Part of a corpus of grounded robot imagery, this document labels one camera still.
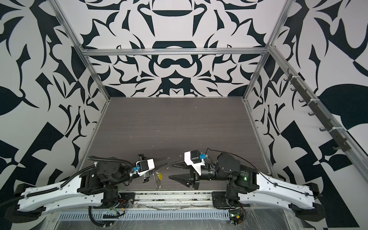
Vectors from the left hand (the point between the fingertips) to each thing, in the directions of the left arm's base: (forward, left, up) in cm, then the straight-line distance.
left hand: (165, 156), depth 57 cm
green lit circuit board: (-18, -32, -32) cm, 49 cm away
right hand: (-7, -3, +3) cm, 8 cm away
